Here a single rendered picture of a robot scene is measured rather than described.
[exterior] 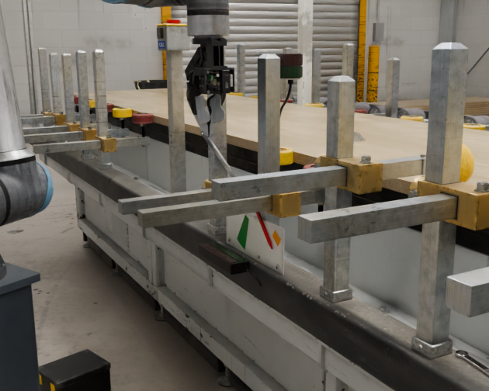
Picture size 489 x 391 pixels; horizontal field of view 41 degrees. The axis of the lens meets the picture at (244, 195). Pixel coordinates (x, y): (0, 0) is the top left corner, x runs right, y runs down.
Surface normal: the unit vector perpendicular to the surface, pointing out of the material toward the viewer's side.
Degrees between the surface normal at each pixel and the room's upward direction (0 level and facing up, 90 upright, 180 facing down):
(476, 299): 90
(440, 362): 0
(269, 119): 90
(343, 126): 90
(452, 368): 0
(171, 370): 0
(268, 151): 90
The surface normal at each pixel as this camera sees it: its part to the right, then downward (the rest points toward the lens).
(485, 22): -0.91, 0.10
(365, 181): 0.47, 0.20
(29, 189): 0.89, -0.03
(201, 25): -0.27, 0.22
